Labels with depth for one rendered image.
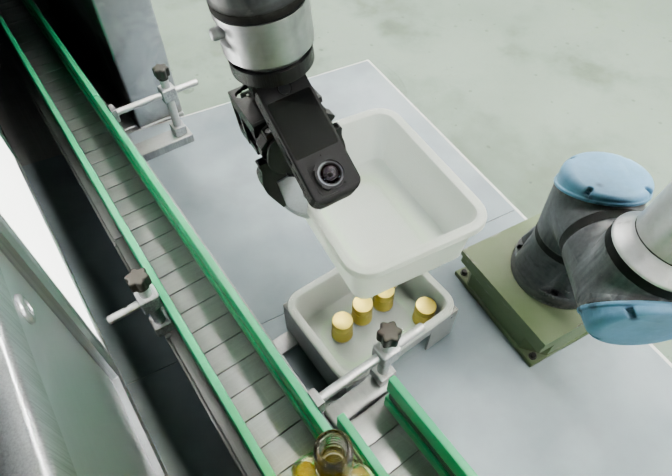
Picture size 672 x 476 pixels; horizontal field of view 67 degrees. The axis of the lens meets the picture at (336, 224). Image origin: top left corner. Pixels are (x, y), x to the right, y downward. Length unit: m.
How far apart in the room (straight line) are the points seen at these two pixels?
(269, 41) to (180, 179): 0.78
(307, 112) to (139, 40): 0.80
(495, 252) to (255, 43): 0.63
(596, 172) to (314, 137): 0.44
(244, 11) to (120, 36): 0.81
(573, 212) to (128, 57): 0.91
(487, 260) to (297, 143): 0.55
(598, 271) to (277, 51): 0.45
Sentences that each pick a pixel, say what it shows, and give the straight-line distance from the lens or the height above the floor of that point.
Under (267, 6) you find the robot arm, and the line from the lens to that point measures 0.38.
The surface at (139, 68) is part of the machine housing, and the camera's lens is 1.23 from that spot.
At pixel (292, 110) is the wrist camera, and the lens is 0.43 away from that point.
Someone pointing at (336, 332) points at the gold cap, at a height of 0.80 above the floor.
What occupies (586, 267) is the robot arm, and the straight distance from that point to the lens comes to 0.70.
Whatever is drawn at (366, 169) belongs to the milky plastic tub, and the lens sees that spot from 0.69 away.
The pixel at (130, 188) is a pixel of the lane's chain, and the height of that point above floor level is 0.88.
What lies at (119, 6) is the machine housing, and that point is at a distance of 1.16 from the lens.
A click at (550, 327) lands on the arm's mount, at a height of 0.83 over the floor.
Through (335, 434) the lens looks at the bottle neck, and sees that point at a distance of 0.41.
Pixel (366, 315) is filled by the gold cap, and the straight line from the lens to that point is 0.84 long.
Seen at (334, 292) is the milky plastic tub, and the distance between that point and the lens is 0.87.
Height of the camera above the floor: 1.54
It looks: 51 degrees down
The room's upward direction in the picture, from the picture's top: straight up
